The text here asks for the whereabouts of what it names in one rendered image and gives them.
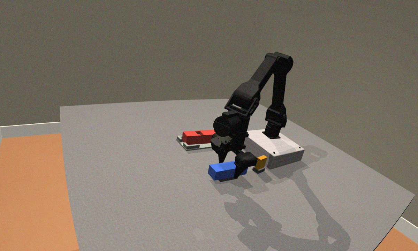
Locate yellow rectangular block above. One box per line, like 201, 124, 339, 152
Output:
254, 155, 267, 170

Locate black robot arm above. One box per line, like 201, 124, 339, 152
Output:
211, 52, 294, 154

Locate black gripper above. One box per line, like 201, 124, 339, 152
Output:
218, 132, 258, 179

